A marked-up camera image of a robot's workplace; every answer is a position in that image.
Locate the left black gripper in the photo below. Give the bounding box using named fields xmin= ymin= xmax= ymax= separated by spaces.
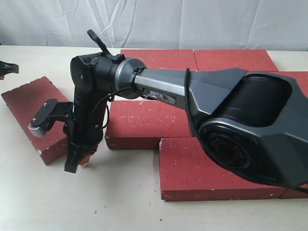
xmin=0 ymin=61 xmax=19 ymax=80

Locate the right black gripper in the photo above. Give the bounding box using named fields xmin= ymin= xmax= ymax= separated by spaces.
xmin=64 ymin=89 xmax=107 ymax=173

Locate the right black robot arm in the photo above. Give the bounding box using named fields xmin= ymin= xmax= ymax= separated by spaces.
xmin=64 ymin=52 xmax=308 ymax=191

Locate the front large red brick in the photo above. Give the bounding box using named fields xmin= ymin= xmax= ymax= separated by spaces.
xmin=159 ymin=138 xmax=286 ymax=201

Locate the right second row red brick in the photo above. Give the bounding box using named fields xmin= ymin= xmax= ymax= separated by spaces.
xmin=277 ymin=71 xmax=308 ymax=97

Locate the pale blue backdrop cloth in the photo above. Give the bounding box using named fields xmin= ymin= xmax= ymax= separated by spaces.
xmin=0 ymin=0 xmax=308 ymax=51

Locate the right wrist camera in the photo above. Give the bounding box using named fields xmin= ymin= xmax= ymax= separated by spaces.
xmin=27 ymin=99 xmax=73 ymax=138

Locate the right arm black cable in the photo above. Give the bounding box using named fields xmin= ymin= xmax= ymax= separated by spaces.
xmin=86 ymin=28 xmax=205 ymax=145

